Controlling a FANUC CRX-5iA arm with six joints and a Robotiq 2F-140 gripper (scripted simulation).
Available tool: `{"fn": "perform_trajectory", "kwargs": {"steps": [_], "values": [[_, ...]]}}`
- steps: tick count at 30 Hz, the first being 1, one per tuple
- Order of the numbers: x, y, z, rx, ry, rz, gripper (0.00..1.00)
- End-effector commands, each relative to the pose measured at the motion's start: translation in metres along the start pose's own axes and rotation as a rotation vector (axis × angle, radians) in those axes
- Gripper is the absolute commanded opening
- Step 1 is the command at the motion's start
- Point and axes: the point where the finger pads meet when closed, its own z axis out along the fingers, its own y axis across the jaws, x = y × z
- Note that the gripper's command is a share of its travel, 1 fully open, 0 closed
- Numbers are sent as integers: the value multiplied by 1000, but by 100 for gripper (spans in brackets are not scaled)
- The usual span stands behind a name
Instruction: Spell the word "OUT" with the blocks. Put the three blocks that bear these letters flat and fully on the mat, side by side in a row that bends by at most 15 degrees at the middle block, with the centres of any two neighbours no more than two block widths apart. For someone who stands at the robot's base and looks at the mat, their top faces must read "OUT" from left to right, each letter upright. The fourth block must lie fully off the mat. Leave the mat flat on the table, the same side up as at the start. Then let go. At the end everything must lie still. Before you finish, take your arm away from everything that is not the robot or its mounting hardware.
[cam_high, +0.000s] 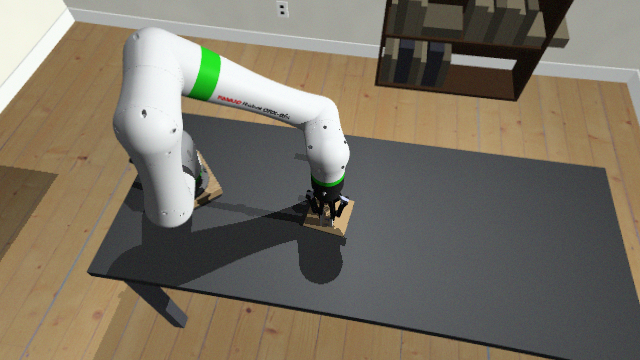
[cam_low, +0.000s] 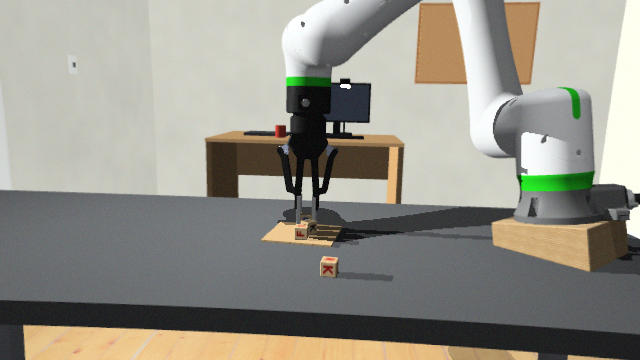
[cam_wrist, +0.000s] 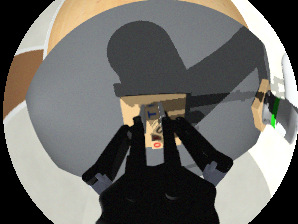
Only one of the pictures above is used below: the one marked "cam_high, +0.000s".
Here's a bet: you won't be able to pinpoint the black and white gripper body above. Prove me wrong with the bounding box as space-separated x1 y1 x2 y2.
313 191 342 204

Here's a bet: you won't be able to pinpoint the tan flat mat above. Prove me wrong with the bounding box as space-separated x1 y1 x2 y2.
303 200 355 237

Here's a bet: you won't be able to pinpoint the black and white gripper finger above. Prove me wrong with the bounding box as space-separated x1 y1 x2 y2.
328 195 349 227
306 190 324 226

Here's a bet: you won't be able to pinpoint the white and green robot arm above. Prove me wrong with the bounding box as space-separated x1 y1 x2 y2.
113 27 350 228

